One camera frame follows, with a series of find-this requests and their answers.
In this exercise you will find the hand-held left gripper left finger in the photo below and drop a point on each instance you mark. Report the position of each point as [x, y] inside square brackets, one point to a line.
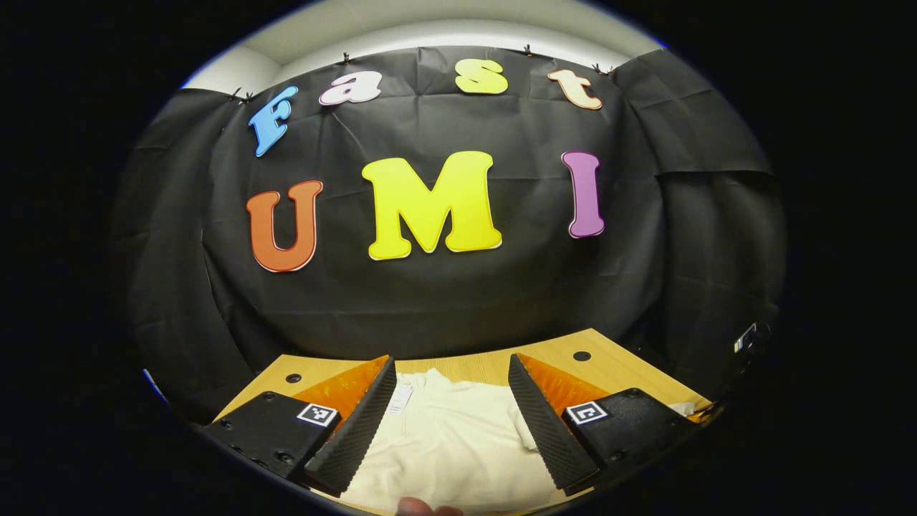
[362, 430]

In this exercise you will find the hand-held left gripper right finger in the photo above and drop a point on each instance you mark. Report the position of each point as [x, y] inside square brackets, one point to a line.
[544, 430]

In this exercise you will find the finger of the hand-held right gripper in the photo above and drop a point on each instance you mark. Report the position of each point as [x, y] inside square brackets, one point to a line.
[703, 413]

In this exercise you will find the black backdrop cloth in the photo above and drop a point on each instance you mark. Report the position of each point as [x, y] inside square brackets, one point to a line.
[430, 308]

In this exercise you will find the cream sweatshirt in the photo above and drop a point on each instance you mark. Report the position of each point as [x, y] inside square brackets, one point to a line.
[444, 451]

